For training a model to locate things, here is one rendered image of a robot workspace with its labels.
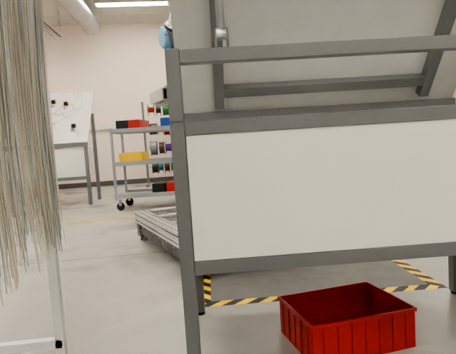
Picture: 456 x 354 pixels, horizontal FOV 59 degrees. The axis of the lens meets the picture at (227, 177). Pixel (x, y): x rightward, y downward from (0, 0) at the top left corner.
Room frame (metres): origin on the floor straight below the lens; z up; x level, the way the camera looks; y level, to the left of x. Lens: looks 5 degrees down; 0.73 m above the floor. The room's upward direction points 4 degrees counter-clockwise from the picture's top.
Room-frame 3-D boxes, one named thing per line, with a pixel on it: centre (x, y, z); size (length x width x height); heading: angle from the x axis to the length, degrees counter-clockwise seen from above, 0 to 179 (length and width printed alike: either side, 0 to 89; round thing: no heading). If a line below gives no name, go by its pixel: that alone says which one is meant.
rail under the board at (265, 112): (1.77, -0.41, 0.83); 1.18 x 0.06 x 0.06; 92
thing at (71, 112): (5.91, 2.52, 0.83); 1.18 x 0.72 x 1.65; 95
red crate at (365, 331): (1.41, -0.38, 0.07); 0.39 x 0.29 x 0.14; 105
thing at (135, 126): (5.07, 0.86, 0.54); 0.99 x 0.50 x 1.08; 89
